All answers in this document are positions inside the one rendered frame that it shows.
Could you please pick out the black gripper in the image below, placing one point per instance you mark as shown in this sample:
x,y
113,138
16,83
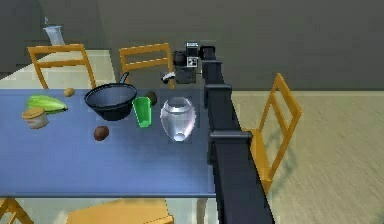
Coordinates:
x,y
185,76

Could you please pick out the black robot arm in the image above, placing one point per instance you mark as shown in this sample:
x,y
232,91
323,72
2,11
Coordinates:
x,y
233,160

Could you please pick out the clear glass vase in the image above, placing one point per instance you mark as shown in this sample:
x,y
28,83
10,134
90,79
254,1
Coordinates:
x,y
178,117

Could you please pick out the orange wooden chair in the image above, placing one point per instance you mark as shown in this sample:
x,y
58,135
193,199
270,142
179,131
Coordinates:
x,y
11,211
270,140
60,63
146,63
123,213

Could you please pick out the dark brown round fruit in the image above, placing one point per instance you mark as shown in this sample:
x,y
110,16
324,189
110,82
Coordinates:
x,y
152,97

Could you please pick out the green cup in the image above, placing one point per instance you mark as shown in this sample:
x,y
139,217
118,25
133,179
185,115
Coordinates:
x,y
143,111

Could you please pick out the black pan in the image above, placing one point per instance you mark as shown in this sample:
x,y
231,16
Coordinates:
x,y
111,101

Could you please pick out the reddish brown round potato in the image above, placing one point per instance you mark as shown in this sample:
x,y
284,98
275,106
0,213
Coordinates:
x,y
101,133

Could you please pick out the small tan round potato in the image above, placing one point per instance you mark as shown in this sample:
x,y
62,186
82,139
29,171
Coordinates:
x,y
69,92

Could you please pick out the blue table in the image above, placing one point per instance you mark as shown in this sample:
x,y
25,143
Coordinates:
x,y
100,160

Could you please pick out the green lettuce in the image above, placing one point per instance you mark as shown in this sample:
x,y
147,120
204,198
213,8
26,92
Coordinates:
x,y
45,103

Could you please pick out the tan lidded jar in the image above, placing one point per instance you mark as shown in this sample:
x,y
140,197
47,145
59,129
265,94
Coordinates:
x,y
35,118

